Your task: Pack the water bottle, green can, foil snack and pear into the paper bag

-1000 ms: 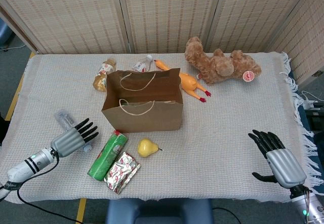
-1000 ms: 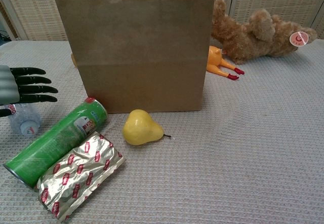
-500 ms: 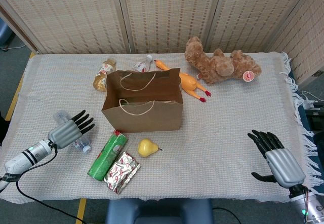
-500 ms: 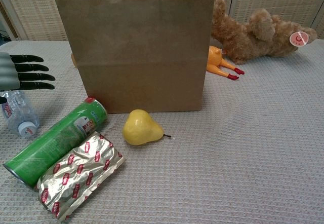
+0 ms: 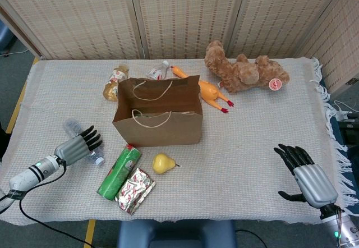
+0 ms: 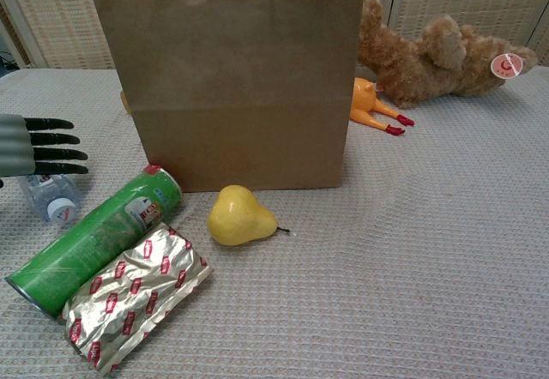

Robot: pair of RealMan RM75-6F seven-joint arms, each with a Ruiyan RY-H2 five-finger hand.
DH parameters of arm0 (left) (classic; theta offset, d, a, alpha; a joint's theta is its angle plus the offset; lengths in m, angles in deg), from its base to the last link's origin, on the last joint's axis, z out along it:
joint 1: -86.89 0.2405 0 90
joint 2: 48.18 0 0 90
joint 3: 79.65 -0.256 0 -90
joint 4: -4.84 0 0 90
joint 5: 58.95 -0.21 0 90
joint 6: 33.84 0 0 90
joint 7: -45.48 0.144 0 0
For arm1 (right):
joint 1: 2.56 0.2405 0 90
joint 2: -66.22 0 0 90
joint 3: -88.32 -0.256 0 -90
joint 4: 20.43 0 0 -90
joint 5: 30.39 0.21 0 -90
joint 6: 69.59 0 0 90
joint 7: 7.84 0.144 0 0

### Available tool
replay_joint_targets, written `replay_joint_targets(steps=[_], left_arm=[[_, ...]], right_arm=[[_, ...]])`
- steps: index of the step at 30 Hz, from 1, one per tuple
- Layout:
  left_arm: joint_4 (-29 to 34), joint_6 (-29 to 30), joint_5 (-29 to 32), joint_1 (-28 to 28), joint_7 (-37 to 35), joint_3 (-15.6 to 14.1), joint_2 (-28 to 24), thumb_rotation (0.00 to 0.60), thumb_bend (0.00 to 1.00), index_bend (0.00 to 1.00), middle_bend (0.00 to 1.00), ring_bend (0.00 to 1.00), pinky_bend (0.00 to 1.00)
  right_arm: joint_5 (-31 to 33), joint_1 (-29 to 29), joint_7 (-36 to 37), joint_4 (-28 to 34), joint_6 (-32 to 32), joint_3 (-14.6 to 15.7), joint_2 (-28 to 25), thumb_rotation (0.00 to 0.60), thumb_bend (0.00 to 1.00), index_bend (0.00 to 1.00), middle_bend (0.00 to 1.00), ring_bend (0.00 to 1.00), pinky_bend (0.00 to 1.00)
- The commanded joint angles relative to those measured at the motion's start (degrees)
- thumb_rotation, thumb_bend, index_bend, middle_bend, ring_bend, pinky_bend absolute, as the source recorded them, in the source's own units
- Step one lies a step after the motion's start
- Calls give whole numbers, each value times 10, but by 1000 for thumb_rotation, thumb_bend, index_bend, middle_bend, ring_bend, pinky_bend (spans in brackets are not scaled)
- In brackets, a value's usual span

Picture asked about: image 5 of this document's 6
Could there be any white woven tablecloth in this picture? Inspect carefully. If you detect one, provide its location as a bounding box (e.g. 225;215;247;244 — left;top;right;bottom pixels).
0;56;355;227

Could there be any black floor cable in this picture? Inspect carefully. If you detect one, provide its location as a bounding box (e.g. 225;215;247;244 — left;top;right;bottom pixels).
234;229;266;248

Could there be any amber tea bottle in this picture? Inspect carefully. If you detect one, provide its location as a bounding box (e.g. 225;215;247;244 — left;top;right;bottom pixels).
102;64;130;102

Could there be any yellow pear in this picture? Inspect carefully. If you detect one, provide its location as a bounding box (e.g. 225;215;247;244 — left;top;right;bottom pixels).
152;153;180;175

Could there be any white power adapter with cable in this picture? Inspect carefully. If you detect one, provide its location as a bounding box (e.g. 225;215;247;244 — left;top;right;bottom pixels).
333;100;359;122

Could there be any black device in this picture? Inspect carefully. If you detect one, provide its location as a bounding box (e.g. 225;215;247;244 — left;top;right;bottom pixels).
338;118;359;145

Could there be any green Pringles can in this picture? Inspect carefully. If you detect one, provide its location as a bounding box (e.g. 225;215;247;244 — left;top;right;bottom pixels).
96;144;142;201

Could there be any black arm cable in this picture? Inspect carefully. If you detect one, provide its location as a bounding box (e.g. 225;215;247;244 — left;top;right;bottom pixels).
19;159;95;248

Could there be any clear plastic water bottle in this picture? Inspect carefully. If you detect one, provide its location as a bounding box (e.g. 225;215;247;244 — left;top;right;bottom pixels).
62;118;106;167

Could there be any brown paper bag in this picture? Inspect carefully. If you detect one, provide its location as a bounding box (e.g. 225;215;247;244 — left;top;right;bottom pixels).
112;75;202;148

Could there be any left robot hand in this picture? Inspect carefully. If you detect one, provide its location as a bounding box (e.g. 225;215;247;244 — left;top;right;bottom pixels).
54;125;104;167

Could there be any white floor cable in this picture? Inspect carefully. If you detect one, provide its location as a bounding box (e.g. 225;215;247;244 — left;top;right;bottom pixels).
0;48;30;57

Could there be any small clear red-label bottle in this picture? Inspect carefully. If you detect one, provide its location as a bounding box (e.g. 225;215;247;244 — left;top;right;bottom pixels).
145;59;171;80

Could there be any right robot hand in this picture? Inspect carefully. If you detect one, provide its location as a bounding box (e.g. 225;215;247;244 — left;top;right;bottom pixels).
273;143;339;209

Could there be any brown teddy bear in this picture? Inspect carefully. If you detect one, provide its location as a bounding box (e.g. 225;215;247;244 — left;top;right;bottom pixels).
204;40;291;94

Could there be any blue padded seat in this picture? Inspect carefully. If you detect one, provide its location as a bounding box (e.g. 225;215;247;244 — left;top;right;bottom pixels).
117;219;237;248

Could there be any orange rubber chicken toy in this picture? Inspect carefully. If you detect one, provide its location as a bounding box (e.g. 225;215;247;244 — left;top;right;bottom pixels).
170;65;235;114

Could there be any blue chair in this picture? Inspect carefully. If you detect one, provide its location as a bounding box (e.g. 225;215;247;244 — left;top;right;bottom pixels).
0;20;15;54

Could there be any bamboo folding screen panel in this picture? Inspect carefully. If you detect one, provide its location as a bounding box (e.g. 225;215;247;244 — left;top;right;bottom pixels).
134;0;247;59
227;0;348;59
297;0;359;94
0;0;141;61

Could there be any silver foil snack packet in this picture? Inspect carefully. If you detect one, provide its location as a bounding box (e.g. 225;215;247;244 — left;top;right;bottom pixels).
114;167;157;215

